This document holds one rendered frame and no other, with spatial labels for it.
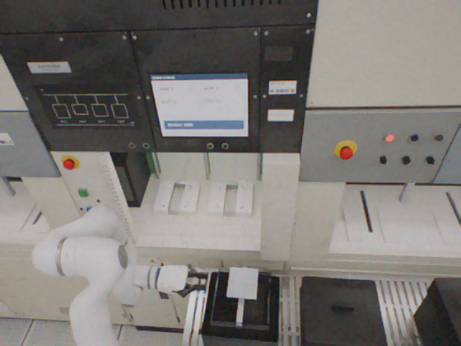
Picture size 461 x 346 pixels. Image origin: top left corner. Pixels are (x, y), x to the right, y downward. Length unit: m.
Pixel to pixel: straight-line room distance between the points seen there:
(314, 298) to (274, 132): 0.69
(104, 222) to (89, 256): 0.15
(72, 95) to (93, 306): 0.66
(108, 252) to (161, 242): 0.84
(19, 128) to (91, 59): 0.40
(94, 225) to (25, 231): 1.06
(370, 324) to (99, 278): 1.01
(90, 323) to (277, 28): 0.88
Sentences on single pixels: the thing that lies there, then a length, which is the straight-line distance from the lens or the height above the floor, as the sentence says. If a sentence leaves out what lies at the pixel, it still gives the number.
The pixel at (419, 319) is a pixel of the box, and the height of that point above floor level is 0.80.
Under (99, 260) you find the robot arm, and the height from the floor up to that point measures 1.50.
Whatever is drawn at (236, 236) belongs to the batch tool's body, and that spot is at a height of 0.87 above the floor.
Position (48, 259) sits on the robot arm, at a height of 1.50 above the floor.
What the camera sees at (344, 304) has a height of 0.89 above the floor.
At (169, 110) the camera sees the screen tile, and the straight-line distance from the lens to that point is 1.23.
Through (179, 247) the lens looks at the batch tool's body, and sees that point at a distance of 1.71.
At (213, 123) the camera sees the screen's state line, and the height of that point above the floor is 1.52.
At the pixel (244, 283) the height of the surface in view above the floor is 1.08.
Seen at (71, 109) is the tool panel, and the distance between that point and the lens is 1.34.
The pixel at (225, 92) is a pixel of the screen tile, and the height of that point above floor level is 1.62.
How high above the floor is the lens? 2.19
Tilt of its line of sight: 47 degrees down
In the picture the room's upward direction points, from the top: 6 degrees counter-clockwise
